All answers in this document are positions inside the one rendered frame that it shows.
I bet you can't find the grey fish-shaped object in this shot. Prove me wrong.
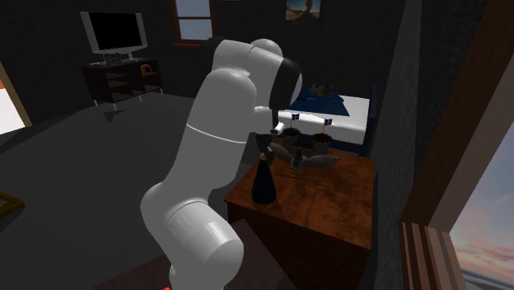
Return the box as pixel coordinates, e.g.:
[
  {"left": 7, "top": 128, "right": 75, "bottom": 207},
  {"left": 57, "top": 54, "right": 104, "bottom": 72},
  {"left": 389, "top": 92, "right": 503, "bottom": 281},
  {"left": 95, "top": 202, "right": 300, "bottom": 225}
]
[
  {"left": 298, "top": 154, "right": 341, "bottom": 170},
  {"left": 269, "top": 142, "right": 294, "bottom": 163}
]

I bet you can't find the small grey figure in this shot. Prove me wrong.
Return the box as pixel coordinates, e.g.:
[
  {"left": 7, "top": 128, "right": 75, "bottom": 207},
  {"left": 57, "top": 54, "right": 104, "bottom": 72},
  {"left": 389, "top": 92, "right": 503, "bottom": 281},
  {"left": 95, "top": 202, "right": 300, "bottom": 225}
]
[{"left": 289, "top": 151, "right": 305, "bottom": 172}]

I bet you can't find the small dark box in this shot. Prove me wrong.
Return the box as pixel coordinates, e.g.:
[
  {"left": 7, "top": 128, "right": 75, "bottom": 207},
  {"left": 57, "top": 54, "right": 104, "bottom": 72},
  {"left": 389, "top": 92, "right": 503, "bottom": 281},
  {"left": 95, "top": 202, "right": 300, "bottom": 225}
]
[{"left": 292, "top": 133, "right": 316, "bottom": 156}]

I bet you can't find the black cone-shaped bottle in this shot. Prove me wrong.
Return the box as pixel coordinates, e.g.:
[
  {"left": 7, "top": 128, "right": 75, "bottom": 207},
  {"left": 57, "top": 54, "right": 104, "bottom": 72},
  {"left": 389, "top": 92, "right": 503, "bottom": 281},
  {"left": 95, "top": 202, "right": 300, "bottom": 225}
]
[{"left": 250, "top": 152, "right": 278, "bottom": 205}]

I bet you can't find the brown wooden nightstand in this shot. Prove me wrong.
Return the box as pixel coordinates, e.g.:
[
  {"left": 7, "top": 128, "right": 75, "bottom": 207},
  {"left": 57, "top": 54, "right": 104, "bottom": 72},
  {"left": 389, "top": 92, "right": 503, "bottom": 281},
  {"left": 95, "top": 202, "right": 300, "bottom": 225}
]
[{"left": 223, "top": 147, "right": 376, "bottom": 290}]

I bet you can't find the bed with blue blanket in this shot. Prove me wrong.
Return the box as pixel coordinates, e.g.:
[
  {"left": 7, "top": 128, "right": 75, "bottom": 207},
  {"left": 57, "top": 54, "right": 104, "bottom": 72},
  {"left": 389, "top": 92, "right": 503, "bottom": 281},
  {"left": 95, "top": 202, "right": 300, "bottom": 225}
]
[{"left": 277, "top": 83, "right": 379, "bottom": 158}]

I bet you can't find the wooden-framed window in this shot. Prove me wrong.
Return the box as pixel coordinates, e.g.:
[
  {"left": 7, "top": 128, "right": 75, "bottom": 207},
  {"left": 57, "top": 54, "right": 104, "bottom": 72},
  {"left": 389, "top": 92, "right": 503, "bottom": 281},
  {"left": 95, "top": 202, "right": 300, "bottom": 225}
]
[{"left": 171, "top": 0, "right": 218, "bottom": 48}]

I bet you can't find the dark television stand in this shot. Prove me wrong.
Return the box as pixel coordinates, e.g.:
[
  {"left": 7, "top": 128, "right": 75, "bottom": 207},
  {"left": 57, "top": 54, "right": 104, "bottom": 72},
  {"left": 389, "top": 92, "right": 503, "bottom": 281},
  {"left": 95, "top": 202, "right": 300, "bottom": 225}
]
[{"left": 81, "top": 58, "right": 164, "bottom": 111}]

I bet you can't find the silver flat-screen television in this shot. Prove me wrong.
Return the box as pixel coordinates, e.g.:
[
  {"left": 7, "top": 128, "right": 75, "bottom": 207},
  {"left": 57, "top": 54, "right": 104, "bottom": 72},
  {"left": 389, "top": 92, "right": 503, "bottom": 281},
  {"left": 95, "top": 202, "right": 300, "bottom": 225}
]
[{"left": 79, "top": 11, "right": 149, "bottom": 66}]

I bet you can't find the large brown-framed window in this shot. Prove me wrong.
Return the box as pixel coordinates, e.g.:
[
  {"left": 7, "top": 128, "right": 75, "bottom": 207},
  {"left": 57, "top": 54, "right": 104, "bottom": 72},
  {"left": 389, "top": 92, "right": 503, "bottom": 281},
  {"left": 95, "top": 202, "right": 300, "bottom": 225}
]
[{"left": 398, "top": 0, "right": 514, "bottom": 290}]

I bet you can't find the wall picture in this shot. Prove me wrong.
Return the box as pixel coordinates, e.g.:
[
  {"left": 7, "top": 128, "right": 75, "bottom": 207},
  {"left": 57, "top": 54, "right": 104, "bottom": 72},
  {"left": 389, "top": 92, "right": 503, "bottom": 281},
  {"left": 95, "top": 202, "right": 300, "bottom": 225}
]
[{"left": 284, "top": 0, "right": 323, "bottom": 24}]

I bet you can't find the bright doorway with wooden frame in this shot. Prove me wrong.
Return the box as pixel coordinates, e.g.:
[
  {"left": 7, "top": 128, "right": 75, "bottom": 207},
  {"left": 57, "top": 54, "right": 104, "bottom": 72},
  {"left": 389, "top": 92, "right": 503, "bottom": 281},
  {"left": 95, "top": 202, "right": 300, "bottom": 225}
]
[{"left": 0, "top": 61, "right": 34, "bottom": 136}]

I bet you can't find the yellow frame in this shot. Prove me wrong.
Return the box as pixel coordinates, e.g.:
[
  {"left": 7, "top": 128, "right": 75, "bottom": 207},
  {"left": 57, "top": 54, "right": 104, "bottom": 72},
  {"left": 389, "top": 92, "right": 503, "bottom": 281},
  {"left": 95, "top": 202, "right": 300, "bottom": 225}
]
[{"left": 0, "top": 190, "right": 26, "bottom": 218}]

